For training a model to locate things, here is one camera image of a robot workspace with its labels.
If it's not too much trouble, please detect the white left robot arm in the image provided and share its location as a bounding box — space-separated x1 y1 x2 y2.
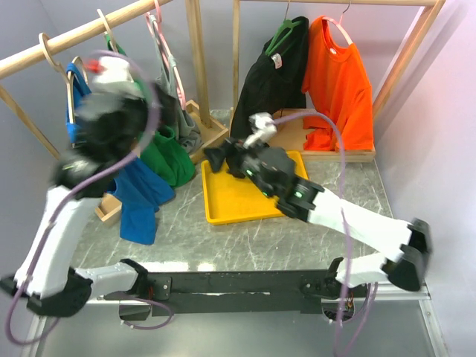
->
1 90 175 318

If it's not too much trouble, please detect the wooden clothes rack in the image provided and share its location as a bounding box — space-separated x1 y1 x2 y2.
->
232 0 445 161
0 0 230 227

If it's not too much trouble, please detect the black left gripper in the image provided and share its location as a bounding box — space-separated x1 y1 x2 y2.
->
115 80 181 163

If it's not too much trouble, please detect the yellow plastic tray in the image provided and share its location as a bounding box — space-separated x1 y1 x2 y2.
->
201 149 310 226

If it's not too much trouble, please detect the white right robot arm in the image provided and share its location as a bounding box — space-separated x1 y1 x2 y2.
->
205 139 432 296

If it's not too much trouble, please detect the green tank top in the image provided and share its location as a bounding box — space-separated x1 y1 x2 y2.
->
105 35 197 188

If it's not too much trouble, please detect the right wooden clothes rack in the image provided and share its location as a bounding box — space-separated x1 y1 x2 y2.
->
232 0 445 161

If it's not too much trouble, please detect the beige hanger with green top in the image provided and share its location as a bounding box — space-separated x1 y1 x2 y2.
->
97 9 118 53

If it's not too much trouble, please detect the green plastic hanger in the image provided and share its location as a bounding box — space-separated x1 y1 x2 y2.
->
265 1 302 57

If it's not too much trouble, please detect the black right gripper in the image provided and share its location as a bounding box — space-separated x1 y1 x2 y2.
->
205 134 277 199

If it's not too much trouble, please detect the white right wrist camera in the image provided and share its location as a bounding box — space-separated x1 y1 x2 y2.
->
243 112 277 149

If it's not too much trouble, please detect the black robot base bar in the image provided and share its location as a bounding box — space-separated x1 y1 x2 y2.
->
103 269 369 321

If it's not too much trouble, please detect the orange t-shirt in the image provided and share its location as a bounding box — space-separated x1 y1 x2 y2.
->
301 16 374 151

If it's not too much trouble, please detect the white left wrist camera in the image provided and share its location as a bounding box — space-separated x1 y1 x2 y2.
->
86 56 145 99

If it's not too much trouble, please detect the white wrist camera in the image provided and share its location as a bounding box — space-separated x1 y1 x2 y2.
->
243 112 277 149
86 56 145 99

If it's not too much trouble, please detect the left wooden clothes rack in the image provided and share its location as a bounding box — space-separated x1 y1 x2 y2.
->
0 0 230 227

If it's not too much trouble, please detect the pink plastic hanger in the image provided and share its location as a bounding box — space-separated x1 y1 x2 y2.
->
145 0 186 109

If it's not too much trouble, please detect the blue tank top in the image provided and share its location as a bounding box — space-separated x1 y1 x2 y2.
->
66 57 175 245

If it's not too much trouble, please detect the pink hanger with orange shirt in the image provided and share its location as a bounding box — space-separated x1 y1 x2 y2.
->
323 0 353 45

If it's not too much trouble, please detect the grey tank top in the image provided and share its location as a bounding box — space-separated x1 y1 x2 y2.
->
152 33 204 155

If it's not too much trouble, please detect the black t-shirt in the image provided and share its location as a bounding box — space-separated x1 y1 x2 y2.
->
230 16 309 139

